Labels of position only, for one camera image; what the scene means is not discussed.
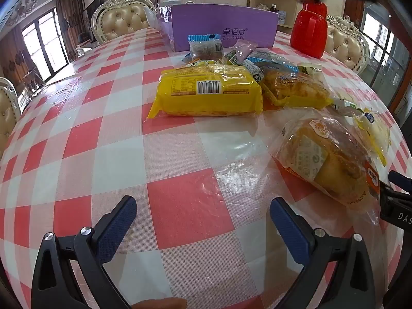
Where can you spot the person's left hand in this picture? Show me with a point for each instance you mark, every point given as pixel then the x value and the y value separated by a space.
pixel 161 304

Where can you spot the clear yellow snack packet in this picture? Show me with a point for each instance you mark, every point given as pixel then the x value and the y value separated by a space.
pixel 373 132

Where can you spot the white television cabinet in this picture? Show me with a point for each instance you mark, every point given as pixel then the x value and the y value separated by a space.
pixel 87 47

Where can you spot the pale purple snack packet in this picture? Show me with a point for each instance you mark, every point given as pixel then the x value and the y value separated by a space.
pixel 244 50

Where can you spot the clear packet with blue seal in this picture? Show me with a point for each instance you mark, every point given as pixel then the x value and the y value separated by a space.
pixel 273 61

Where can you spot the white floral teapot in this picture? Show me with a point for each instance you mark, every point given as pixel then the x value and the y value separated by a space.
pixel 153 14

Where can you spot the wooden shelf unit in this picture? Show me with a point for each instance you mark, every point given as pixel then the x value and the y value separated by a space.
pixel 289 9

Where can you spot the clear bread packet orange label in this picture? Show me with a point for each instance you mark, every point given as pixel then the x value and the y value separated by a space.
pixel 322 161

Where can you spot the dark bottle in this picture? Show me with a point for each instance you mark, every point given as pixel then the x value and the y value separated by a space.
pixel 273 9

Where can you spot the green white snack packet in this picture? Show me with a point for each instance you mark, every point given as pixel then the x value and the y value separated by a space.
pixel 310 69
pixel 342 104

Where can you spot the purple cardboard box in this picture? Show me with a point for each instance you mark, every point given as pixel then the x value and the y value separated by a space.
pixel 225 19

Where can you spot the blue white box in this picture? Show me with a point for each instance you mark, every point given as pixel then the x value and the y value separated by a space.
pixel 282 17

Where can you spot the red thermos jug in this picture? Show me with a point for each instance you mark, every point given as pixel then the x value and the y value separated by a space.
pixel 307 32

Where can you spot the brown curtain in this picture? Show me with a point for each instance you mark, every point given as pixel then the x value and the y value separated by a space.
pixel 69 22

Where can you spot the flat screen television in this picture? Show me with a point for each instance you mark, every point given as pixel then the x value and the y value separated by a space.
pixel 87 24

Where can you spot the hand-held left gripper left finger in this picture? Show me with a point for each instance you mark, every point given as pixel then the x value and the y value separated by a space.
pixel 119 225

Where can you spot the small dark green packet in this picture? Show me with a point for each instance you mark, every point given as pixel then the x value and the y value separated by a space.
pixel 234 58

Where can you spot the chandelier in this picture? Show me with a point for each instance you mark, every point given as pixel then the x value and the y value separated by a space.
pixel 22 9

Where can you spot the yellow bread packet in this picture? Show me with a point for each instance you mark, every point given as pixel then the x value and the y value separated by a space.
pixel 299 87

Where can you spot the large yellow snack packet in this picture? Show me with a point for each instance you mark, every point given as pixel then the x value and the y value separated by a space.
pixel 225 99

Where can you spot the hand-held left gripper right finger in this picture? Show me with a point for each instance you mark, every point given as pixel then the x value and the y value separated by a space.
pixel 286 228

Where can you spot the glass door with dark frame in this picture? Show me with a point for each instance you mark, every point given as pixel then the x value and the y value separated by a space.
pixel 386 54

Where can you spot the dark snack packet blue top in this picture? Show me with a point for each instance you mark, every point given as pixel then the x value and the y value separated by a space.
pixel 206 50

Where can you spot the balcony glass door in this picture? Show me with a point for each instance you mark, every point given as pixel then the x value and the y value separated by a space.
pixel 45 41

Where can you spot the red white checked tablecloth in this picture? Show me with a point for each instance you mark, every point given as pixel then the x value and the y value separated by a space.
pixel 180 206

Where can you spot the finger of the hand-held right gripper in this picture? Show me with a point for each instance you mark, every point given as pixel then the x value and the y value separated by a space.
pixel 396 177

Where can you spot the beige tufted white chair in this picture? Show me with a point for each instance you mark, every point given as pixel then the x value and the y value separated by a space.
pixel 344 41
pixel 6 112
pixel 122 22

